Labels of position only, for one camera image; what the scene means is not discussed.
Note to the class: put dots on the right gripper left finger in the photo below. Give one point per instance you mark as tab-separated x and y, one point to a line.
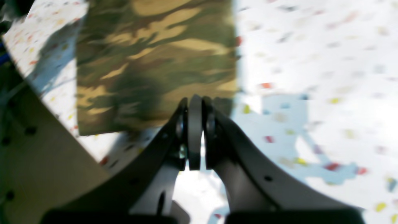
142	192

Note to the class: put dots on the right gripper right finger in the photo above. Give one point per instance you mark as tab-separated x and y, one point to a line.
258	191

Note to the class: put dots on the camouflage T-shirt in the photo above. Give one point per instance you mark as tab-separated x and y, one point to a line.
155	62

